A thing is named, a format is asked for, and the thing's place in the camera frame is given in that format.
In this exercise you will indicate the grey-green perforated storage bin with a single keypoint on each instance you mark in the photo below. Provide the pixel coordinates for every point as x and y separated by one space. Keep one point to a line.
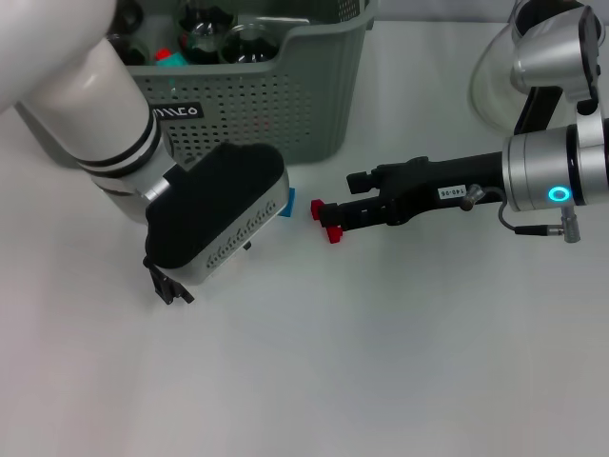
285 95

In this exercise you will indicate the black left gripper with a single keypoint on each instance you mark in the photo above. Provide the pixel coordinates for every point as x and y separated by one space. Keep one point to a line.
156 275

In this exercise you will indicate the dark red brick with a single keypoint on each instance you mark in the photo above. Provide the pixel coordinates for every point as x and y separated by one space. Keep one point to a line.
316 208

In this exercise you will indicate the teal square plate brick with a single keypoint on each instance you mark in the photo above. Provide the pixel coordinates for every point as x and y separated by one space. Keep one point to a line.
173 61

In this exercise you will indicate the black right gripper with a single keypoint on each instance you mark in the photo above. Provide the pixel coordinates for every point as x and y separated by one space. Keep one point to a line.
428 185

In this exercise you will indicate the small red brick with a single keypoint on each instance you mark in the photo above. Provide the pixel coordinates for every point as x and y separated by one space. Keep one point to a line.
164 52

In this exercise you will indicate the blue square plate brick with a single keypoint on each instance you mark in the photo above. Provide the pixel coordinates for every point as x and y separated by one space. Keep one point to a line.
288 202

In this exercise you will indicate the dark clay teapot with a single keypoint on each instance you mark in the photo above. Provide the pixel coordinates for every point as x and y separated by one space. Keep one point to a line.
131 14

